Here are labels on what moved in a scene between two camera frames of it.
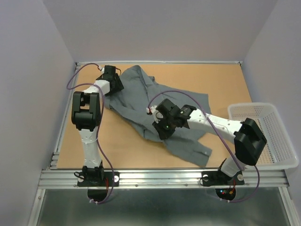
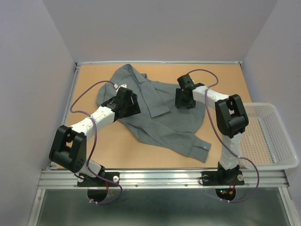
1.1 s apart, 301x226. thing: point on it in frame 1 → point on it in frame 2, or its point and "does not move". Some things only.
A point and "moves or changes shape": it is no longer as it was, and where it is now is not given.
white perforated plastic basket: (279, 152) does not move
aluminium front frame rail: (69, 179) does not move
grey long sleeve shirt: (138, 92) moves or changes shape
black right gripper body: (166, 125) → (180, 99)
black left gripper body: (118, 85) → (130, 110)
